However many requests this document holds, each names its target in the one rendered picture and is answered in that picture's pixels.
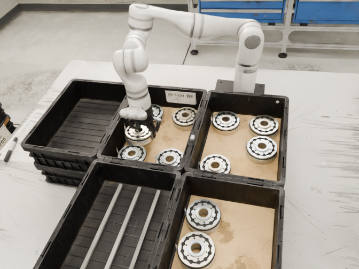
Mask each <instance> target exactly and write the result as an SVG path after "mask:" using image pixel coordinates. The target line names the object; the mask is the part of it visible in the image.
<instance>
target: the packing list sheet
mask: <svg viewBox="0 0 359 269"><path fill-rule="evenodd" d="M44 113H45V110H40V109H36V110H35V111H34V112H33V113H32V114H31V115H30V117H29V118H28V120H27V121H26V122H25V123H24V124H23V126H22V127H21V128H20V129H19V130H18V131H17V132H16V133H15V135H14V136H13V137H12V138H11V139H10V140H9V141H8V142H7V144H6V145H5V146H4V147H3V148H2V149H1V150H0V153H1V154H2V155H1V156H0V160H3V159H4V158H5V156H6V154H7V152H8V150H9V147H10V145H11V143H12V141H13V139H14V137H17V138H18V140H17V142H16V144H15V147H14V149H13V151H12V153H11V156H10V158H9V160H10V161H19V162H29V163H34V159H33V157H30V156H29V153H30V152H26V151H24V150H23V149H22V147H21V146H20V144H21V142H22V141H23V139H24V138H25V137H26V135H28V133H29V132H30V130H31V129H32V128H33V127H34V125H35V124H36V123H37V121H38V120H39V119H40V118H41V117H42V115H43V114H44Z"/></svg>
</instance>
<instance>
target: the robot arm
mask: <svg viewBox="0 0 359 269"><path fill-rule="evenodd" d="M153 18H156V19H160V20H163V21H165V22H167V23H168V24H170V25H171V26H172V27H174V28H175V29H176V30H177V31H178V32H179V33H180V34H182V35H183V36H185V37H187V38H193V39H211V38H214V37H219V36H231V37H236V38H239V51H238V53H237V57H236V68H235V79H234V85H233V91H234V92H247V93H254V88H255V82H256V76H257V69H258V65H259V60H260V58H261V55H262V50H263V45H264V34H263V30H262V27H261V25H260V23H259V22H257V21H256V20H253V19H235V18H224V17H217V16H212V15H205V14H200V13H192V12H183V11H175V10H169V9H164V8H161V7H156V6H152V5H147V4H141V3H135V4H131V5H130V6H129V18H128V28H129V34H128V35H127V36H126V39H125V41H124V44H123V50H117V51H116V52H115V53H114V54H113V58H112V63H113V66H114V69H115V71H116V72H117V74H118V75H119V77H120V79H121V80H122V82H123V83H124V86H125V88H126V93H127V99H128V104H129V107H128V108H125V109H122V110H120V116H121V117H122V118H124V119H125V120H126V121H127V123H128V124H129V126H130V127H131V129H136V131H137V132H141V131H142V128H141V125H145V126H146V127H147V128H148V129H149V131H150V134H151V138H152V140H154V139H155V137H156V132H158V131H159V128H160V125H161V121H162V117H159V118H157V117H155V116H154V114H153V110H152V104H151V98H150V94H149V91H148V88H147V82H146V78H145V77H144V76H143V75H141V74H137V73H141V72H144V71H145V70H146V69H147V68H148V65H149V60H148V57H147V54H146V51H145V47H146V40H147V39H148V37H149V36H150V34H151V31H152V28H153ZM134 120H135V121H136V123H135V121H134ZM153 120H155V124H156V127H155V126H154V123H153Z"/></svg>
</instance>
